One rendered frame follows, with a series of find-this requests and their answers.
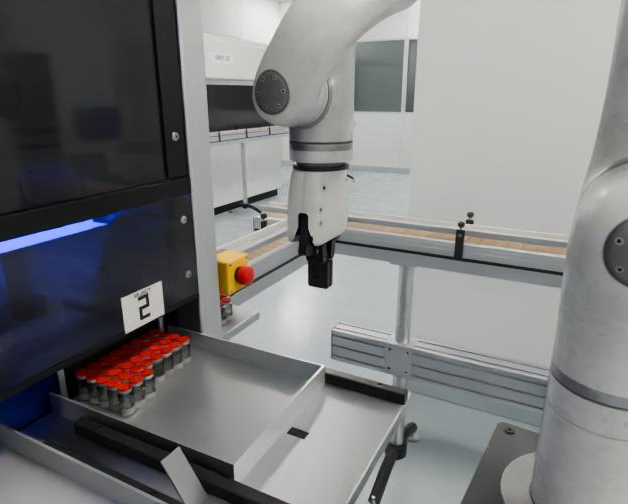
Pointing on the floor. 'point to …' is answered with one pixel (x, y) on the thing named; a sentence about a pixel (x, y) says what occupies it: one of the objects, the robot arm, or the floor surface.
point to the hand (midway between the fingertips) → (320, 272)
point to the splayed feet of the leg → (391, 462)
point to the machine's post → (198, 168)
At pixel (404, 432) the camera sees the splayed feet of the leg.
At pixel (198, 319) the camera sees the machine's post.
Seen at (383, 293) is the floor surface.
